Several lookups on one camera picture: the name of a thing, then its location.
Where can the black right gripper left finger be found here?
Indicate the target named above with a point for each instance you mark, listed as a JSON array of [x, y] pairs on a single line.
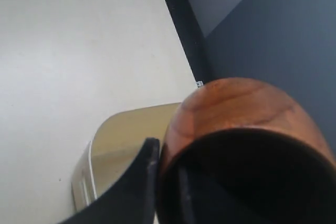
[[132, 198]]

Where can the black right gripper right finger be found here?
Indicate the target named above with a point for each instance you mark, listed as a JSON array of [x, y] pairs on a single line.
[[187, 210]]

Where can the brown wooden cup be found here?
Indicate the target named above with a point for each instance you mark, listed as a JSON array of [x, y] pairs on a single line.
[[252, 155]]

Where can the left cream plastic bin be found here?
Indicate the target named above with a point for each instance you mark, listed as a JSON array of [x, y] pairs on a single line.
[[113, 148]]

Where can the black table edge bracket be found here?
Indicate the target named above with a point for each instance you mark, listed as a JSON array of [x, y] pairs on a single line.
[[191, 37]]

